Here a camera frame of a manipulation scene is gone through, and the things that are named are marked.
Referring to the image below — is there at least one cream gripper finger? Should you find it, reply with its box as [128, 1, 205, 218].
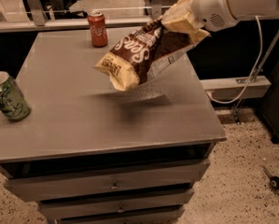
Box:
[191, 29, 210, 44]
[161, 0, 202, 34]

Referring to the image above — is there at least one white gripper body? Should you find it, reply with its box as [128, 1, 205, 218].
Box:
[191, 0, 238, 32]

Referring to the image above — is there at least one brown chip bag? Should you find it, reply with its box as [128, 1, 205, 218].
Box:
[94, 20, 194, 91]

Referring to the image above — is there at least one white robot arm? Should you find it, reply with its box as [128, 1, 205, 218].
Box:
[160, 0, 279, 42]

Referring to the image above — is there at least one red cola can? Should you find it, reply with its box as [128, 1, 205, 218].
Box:
[88, 11, 108, 48]

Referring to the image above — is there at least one green soda can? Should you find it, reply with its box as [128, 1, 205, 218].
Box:
[0, 71, 31, 120]

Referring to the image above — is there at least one grey drawer cabinet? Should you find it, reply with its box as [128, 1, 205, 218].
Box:
[0, 30, 226, 224]

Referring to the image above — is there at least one black caster wheel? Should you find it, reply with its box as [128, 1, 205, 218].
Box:
[262, 166, 279, 189]

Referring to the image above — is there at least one grey metal railing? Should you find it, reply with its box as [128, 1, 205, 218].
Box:
[0, 0, 279, 34]

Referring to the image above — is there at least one white cable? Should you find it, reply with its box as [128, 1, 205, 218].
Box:
[205, 15, 264, 105]

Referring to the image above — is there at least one grey floor base plate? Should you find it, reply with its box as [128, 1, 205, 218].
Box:
[202, 76, 271, 102]

